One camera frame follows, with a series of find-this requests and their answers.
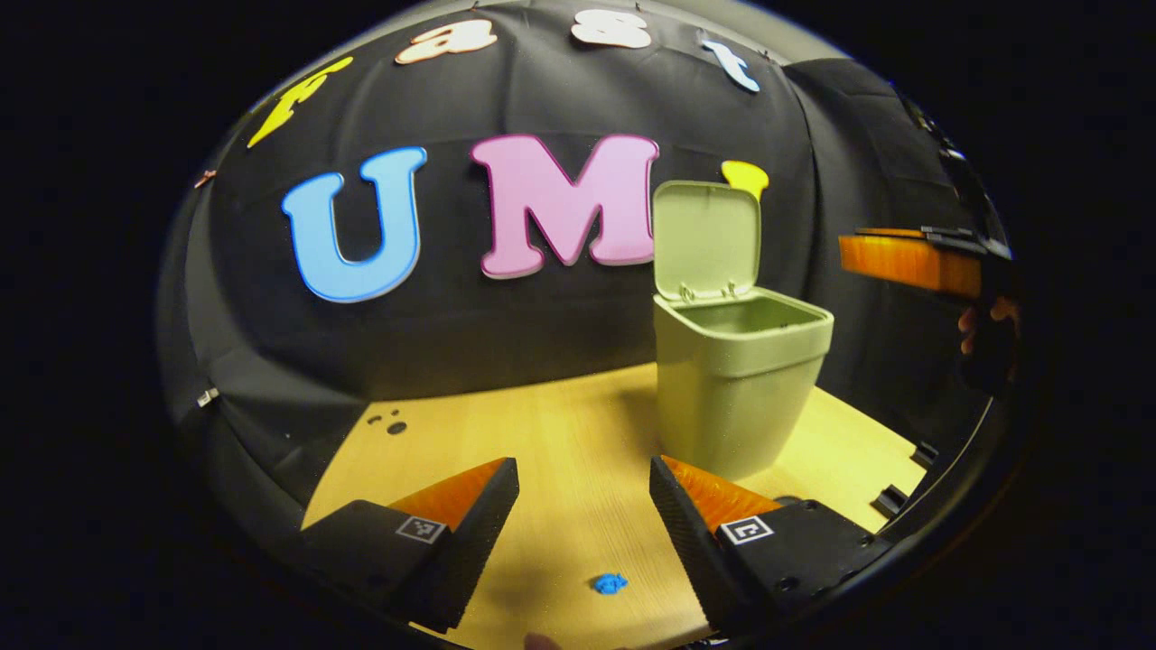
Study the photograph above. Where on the blue paper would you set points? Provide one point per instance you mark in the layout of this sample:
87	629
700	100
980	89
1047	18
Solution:
610	583

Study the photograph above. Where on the silver cloth clip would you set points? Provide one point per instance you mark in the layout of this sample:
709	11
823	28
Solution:
208	396

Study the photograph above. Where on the black plastic bracket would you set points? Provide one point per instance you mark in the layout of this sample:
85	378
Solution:
925	453
890	501

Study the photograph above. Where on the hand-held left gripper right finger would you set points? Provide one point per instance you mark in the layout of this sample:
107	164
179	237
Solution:
691	560

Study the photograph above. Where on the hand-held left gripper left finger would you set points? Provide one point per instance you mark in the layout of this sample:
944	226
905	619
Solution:
474	551

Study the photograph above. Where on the wooden desktop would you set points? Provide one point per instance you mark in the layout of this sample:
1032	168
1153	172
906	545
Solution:
560	424

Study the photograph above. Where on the green desktop garbage bin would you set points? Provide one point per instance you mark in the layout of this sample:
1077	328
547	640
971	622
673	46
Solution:
731	397

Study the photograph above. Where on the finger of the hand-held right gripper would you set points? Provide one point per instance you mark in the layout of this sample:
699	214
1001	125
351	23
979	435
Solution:
903	262

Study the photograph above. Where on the black backdrop cloth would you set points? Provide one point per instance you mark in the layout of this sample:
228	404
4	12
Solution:
452	334

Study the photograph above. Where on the copper cloth clip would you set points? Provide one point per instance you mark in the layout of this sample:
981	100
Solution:
206	178

